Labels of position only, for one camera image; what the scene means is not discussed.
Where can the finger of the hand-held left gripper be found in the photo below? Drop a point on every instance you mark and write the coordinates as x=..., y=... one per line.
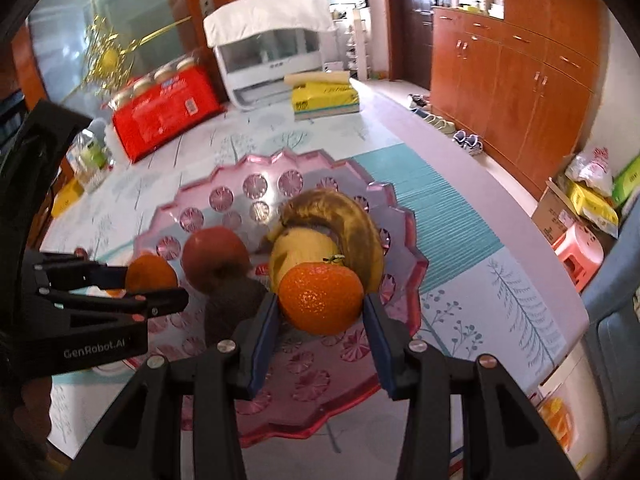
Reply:
x=112, y=276
x=160, y=302

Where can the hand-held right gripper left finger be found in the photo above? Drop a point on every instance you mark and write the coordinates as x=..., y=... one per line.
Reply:
x=265, y=340

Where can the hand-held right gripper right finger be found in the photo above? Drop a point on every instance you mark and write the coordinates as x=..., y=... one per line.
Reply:
x=381, y=345

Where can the dark red lychee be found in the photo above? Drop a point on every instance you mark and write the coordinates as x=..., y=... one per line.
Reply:
x=80, y=252

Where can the pink plastic fruit bowl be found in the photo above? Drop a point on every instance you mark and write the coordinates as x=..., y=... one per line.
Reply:
x=300, y=375

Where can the dark avocado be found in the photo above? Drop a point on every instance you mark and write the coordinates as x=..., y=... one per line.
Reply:
x=230, y=305

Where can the large mandarin orange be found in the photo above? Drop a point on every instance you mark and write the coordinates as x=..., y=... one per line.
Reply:
x=320, y=297

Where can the red apple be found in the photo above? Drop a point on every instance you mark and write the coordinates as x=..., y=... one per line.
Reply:
x=215, y=255

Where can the yellow pear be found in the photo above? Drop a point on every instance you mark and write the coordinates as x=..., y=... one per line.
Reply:
x=300, y=255

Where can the overripe banana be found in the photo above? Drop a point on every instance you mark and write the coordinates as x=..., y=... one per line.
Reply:
x=350, y=225

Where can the yellow box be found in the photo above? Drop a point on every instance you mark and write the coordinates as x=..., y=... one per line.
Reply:
x=67, y=197

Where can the clear glass cup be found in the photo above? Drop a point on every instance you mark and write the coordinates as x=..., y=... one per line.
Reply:
x=95, y=177

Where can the clear plastic bottle green label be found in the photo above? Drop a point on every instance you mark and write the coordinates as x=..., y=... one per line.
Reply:
x=92, y=152

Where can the gold door ornament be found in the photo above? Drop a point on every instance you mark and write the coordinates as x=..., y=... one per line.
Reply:
x=107, y=57

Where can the pack of beige jars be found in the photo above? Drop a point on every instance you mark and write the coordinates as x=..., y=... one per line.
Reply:
x=160, y=77

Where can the white carton orange print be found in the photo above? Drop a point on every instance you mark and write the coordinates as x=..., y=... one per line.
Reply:
x=565, y=410

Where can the cardboard box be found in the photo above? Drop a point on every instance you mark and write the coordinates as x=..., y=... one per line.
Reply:
x=550, y=212

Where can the pink plastic stool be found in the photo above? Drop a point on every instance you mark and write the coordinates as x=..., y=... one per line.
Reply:
x=577, y=255

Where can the white blue sneaker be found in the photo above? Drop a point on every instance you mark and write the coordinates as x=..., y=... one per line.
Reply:
x=475, y=146
x=461, y=139

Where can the frosted glass wooden door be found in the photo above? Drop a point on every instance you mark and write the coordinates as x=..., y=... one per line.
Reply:
x=150, y=0

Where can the pale green slippers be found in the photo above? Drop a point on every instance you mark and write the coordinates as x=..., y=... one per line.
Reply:
x=440, y=122

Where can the blue chair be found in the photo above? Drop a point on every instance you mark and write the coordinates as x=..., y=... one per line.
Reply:
x=615, y=320

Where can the dark shoes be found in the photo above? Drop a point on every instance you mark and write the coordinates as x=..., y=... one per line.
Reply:
x=420, y=102

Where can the yellow tissue pack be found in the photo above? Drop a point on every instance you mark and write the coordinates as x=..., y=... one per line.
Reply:
x=325, y=100

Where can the yellow plastic bag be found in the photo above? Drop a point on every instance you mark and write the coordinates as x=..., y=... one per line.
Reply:
x=595, y=210

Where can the white countertop appliance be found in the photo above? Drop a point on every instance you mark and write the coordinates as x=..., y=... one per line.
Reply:
x=270, y=70

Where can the white plastic bag red print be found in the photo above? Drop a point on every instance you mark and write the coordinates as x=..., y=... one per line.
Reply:
x=592, y=170

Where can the white towel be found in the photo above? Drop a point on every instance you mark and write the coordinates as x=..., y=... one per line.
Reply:
x=270, y=12

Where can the green box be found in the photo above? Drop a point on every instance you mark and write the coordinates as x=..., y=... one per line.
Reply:
x=629, y=180

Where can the white shoe rack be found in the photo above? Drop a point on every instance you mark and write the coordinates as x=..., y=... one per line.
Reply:
x=359, y=45

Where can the brown wooden wall cabinet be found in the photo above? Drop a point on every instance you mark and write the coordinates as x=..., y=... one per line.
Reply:
x=510, y=85

